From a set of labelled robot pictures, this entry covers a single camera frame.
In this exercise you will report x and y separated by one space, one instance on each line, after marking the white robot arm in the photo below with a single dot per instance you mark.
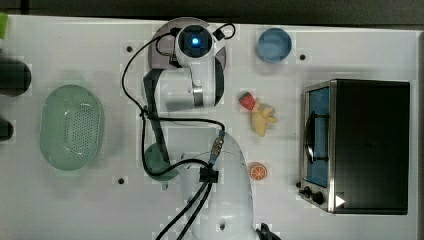
214 178

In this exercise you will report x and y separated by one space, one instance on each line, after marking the grey round plate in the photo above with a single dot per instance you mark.
159 54

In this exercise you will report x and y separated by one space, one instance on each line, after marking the red strawberry toy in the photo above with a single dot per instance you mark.
247 101

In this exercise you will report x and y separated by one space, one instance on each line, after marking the orange slice toy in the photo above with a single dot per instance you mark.
257 171

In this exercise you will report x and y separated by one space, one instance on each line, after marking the green measuring cup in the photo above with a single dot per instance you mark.
155 164

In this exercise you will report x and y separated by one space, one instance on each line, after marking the blue plastic cup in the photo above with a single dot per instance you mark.
273 45

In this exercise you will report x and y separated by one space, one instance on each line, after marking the green plastic colander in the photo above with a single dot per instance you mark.
72 127

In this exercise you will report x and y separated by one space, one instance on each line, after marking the silver toaster oven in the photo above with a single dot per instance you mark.
355 148

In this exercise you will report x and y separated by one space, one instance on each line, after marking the large black pot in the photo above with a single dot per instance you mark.
15 77

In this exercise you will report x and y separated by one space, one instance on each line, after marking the small black pot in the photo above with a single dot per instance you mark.
6 130

